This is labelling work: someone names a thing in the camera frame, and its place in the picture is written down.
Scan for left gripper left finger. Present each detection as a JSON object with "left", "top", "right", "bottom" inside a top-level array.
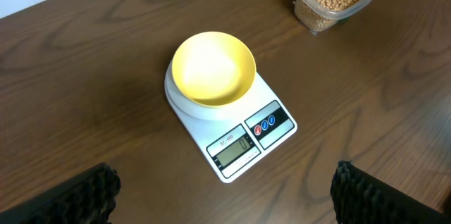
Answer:
[{"left": 1, "top": 163, "right": 121, "bottom": 224}]

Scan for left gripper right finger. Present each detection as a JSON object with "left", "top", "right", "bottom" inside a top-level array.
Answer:
[{"left": 330, "top": 161, "right": 450, "bottom": 224}]

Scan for white digital kitchen scale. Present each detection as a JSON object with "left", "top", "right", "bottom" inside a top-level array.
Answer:
[{"left": 164, "top": 66, "right": 297, "bottom": 183}]

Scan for pale yellow bowl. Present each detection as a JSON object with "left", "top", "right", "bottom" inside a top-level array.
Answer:
[{"left": 171, "top": 32, "right": 257, "bottom": 107}]

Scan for soybeans in container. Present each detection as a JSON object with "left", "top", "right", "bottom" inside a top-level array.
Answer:
[{"left": 294, "top": 0, "right": 366, "bottom": 32}]

